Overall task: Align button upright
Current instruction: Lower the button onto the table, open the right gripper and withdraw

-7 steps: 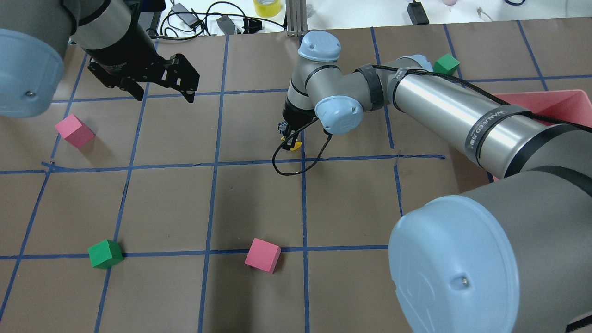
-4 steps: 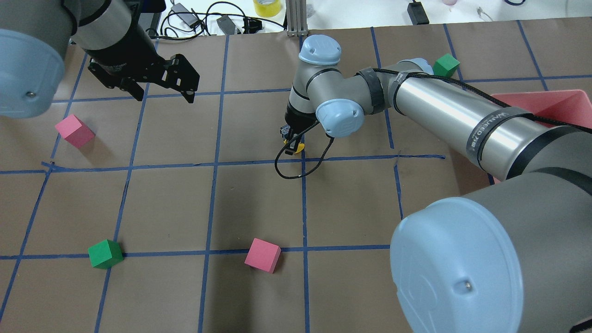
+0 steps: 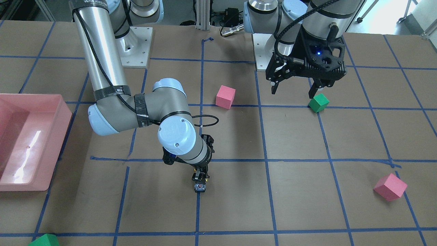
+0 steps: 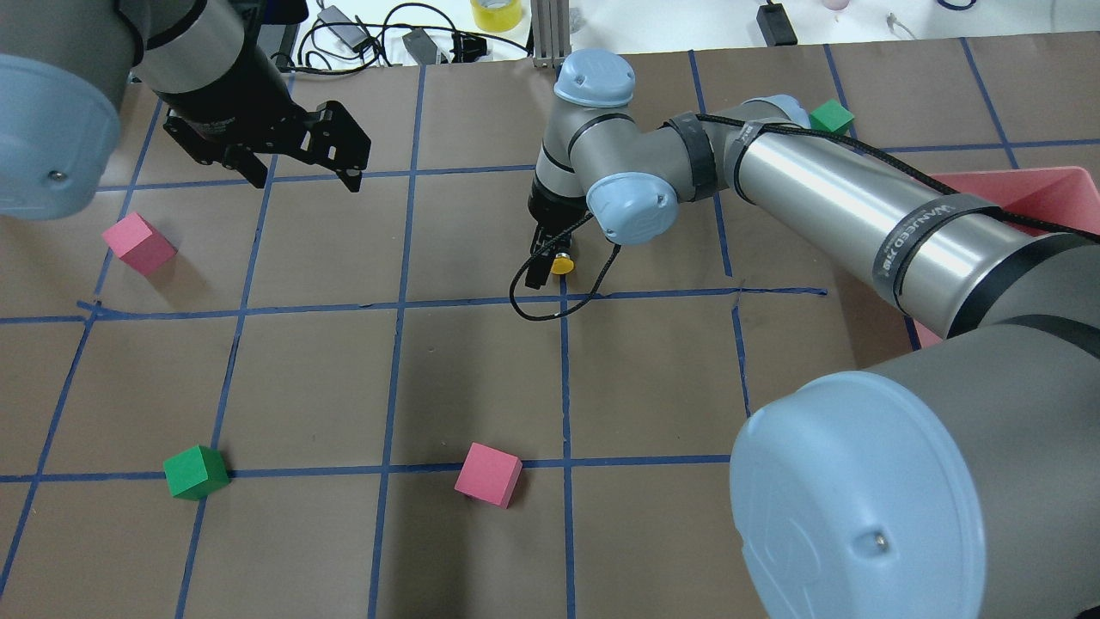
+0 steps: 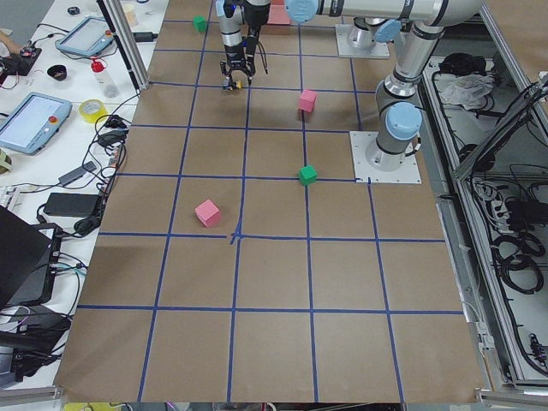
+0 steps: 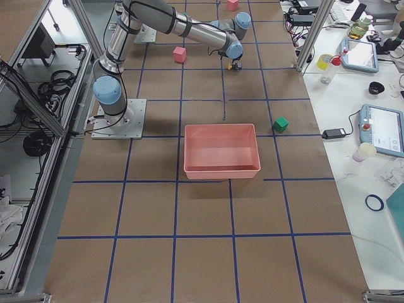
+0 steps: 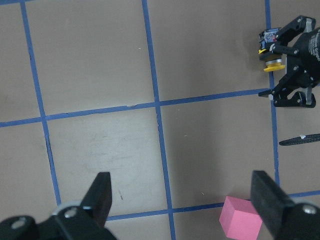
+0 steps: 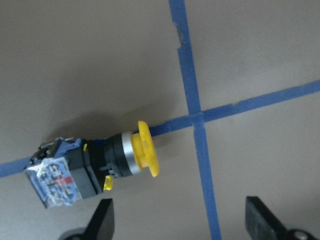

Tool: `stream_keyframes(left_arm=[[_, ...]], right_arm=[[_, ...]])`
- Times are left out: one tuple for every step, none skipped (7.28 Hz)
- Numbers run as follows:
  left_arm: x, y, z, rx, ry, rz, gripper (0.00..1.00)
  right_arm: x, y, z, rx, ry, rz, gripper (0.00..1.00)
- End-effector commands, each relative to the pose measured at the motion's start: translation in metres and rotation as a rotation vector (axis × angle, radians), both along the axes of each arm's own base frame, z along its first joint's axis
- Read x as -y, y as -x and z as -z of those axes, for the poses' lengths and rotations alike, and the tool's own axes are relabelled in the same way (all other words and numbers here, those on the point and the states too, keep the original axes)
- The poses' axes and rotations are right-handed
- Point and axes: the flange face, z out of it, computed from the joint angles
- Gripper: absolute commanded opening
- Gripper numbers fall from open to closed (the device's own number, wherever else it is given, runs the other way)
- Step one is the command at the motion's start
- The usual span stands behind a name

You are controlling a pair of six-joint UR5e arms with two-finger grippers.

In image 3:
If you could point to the green cube by bin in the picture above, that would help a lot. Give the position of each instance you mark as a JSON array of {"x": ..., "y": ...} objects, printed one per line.
[{"x": 45, "y": 240}]

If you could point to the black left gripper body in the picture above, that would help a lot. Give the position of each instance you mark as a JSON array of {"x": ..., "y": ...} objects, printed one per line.
[{"x": 301, "y": 47}]

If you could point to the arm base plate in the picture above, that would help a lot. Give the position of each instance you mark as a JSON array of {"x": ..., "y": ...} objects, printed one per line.
[
  {"x": 263, "y": 47},
  {"x": 134, "y": 47}
]

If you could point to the green cube near base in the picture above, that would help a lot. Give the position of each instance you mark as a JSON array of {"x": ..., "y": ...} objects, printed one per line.
[{"x": 318, "y": 103}]

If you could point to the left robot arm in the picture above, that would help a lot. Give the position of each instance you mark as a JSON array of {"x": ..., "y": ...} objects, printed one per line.
[{"x": 284, "y": 18}]

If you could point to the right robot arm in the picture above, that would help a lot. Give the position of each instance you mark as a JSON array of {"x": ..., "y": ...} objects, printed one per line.
[{"x": 110, "y": 42}]

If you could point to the pink cube far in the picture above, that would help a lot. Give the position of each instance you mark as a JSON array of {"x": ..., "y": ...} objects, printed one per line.
[{"x": 390, "y": 187}]

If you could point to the aluminium frame post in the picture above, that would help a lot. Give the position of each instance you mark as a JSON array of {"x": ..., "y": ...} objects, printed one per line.
[{"x": 203, "y": 9}]

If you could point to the pink plastic bin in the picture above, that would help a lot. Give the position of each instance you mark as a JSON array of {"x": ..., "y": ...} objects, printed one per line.
[{"x": 32, "y": 131}]

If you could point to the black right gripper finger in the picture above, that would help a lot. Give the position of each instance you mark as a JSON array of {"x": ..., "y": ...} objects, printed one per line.
[
  {"x": 204, "y": 174},
  {"x": 197, "y": 175}
]

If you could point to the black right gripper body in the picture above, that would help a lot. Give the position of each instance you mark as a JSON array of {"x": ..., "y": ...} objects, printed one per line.
[{"x": 200, "y": 167}]

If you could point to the pink cube near base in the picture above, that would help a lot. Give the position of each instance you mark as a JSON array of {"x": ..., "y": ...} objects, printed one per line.
[{"x": 225, "y": 97}]

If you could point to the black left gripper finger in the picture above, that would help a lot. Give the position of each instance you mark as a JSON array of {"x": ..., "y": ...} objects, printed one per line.
[
  {"x": 276, "y": 77},
  {"x": 316, "y": 85}
]

